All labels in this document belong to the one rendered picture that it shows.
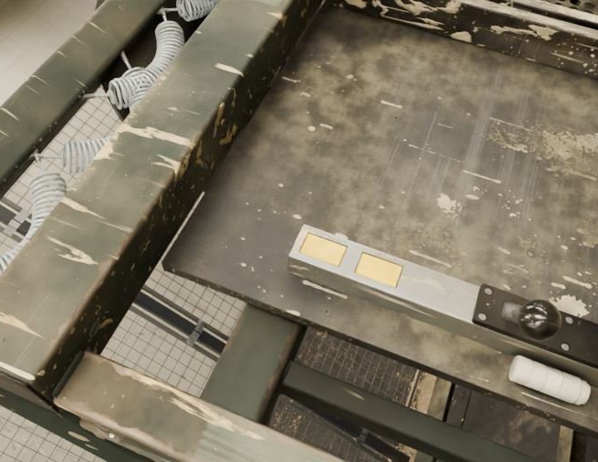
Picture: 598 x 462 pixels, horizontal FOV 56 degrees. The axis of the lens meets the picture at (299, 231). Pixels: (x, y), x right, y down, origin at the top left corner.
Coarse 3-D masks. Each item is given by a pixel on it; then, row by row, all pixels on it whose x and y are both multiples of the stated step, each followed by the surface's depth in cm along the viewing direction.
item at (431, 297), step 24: (336, 240) 67; (288, 264) 68; (312, 264) 65; (408, 264) 66; (336, 288) 68; (360, 288) 65; (384, 288) 64; (408, 288) 64; (432, 288) 64; (456, 288) 64; (408, 312) 65; (432, 312) 63; (456, 312) 63; (480, 336) 64; (504, 336) 62; (552, 360) 62
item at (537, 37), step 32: (352, 0) 96; (384, 0) 94; (416, 0) 92; (448, 0) 90; (480, 0) 89; (512, 0) 90; (448, 32) 94; (480, 32) 92; (512, 32) 90; (544, 32) 88; (576, 32) 86; (576, 64) 90
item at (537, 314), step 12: (540, 300) 51; (504, 312) 61; (516, 312) 59; (528, 312) 51; (540, 312) 50; (552, 312) 50; (528, 324) 50; (540, 324) 50; (552, 324) 50; (528, 336) 51; (540, 336) 50; (552, 336) 51
